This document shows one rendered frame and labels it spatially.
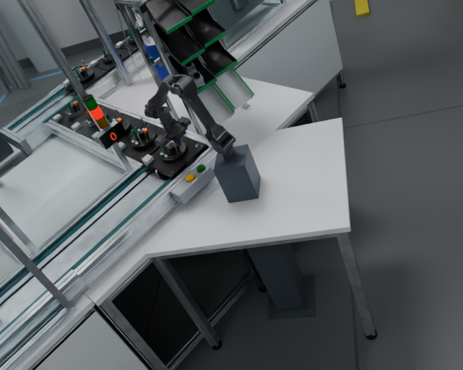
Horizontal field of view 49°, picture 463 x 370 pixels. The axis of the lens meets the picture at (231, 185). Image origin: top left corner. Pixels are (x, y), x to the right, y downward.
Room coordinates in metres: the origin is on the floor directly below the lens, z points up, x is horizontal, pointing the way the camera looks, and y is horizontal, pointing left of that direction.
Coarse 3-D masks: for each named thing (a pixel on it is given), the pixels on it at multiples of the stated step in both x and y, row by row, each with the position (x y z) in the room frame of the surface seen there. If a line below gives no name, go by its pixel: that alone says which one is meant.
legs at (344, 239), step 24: (288, 240) 1.42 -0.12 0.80; (168, 264) 1.67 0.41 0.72; (264, 264) 1.69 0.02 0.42; (288, 264) 1.66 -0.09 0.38; (288, 288) 1.66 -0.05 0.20; (312, 288) 1.74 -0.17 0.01; (360, 288) 1.33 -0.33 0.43; (192, 312) 1.66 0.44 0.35; (288, 312) 1.66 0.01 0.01; (312, 312) 1.60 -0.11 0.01; (360, 312) 1.34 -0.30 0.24; (216, 336) 1.67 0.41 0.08
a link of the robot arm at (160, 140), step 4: (172, 120) 1.99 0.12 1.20; (180, 120) 2.04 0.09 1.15; (184, 120) 2.02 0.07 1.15; (188, 120) 2.02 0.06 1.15; (164, 124) 1.99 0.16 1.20; (168, 124) 1.98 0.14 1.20; (172, 124) 1.98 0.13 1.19; (188, 124) 2.02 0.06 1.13; (164, 128) 2.00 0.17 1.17; (168, 132) 1.98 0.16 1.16; (160, 136) 1.99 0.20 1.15; (164, 136) 1.98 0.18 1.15; (156, 140) 1.97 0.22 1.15; (160, 140) 1.95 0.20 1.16; (164, 140) 1.95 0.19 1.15; (156, 144) 1.98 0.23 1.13; (160, 144) 1.94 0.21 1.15; (164, 144) 1.94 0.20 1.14
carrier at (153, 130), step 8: (136, 128) 2.35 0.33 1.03; (152, 128) 2.40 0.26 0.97; (160, 128) 2.36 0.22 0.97; (136, 136) 2.34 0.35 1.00; (144, 136) 2.30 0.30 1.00; (152, 136) 2.30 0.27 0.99; (120, 144) 2.35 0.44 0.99; (128, 144) 2.35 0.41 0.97; (136, 144) 2.26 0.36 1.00; (144, 144) 2.25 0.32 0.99; (152, 144) 2.25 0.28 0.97; (128, 152) 2.28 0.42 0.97; (136, 152) 2.25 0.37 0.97; (144, 152) 2.21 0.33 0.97; (152, 152) 2.19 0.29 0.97; (136, 160) 2.19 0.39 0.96
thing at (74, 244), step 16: (128, 176) 2.09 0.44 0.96; (144, 176) 2.09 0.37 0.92; (176, 176) 1.94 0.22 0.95; (112, 192) 2.03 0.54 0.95; (128, 192) 2.03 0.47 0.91; (144, 192) 1.97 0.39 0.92; (96, 208) 1.97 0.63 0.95; (112, 208) 1.96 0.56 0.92; (128, 208) 1.91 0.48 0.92; (80, 224) 1.91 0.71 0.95; (96, 224) 1.90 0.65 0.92; (112, 224) 1.85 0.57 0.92; (64, 240) 1.85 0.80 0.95; (80, 240) 1.84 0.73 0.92; (96, 240) 1.79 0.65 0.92; (64, 256) 1.78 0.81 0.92; (80, 256) 1.74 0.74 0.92
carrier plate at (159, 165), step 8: (184, 136) 2.20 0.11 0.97; (192, 144) 2.10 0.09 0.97; (200, 144) 2.07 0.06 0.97; (192, 152) 2.04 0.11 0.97; (200, 152) 2.02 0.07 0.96; (160, 160) 2.09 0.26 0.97; (184, 160) 2.00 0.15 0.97; (152, 168) 2.07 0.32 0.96; (160, 168) 2.02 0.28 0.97; (168, 168) 2.00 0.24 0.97; (176, 168) 1.97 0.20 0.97; (184, 168) 1.97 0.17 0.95; (168, 176) 1.96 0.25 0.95
